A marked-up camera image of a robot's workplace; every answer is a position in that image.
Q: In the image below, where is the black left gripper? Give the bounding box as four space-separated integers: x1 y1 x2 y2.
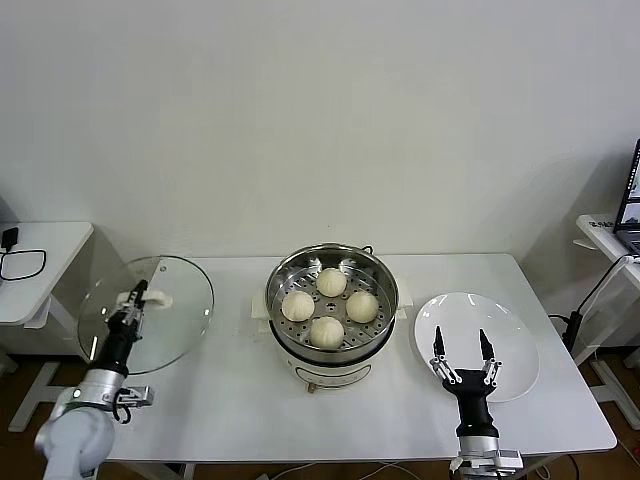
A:
97 278 151 374

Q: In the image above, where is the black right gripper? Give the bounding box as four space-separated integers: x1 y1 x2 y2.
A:
429 325 503 437

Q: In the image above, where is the round glass pot lid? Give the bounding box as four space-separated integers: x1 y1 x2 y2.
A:
77 255 215 376

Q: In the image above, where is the white steamed baozi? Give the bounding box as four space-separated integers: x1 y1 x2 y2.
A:
281 290 316 322
309 315 345 350
315 267 348 298
345 291 379 323

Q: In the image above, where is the stainless steel steamer basket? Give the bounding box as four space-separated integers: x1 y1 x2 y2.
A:
249 241 414 364

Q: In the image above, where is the white round plate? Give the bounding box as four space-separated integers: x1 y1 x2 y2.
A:
413 291 541 404

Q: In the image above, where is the white side table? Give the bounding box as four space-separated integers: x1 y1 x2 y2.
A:
0 221 117 434

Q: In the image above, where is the white electric cooker base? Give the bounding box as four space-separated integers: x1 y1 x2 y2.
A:
253 307 409 396

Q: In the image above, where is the dark open laptop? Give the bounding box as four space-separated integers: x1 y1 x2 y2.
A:
613 137 640 257

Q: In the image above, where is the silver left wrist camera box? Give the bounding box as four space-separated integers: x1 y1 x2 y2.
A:
115 384 157 410

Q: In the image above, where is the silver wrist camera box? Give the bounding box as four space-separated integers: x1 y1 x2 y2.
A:
115 384 157 410
449 448 524 474

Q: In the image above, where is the black looped cable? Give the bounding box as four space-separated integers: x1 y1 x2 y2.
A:
0 248 49 284

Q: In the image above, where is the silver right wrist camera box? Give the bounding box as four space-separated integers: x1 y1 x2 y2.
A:
449 448 524 474

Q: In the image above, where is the black power cable with plug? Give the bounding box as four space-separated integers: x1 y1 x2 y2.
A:
547 257 631 351

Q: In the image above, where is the white floor cable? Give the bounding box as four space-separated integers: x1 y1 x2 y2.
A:
272 460 426 480

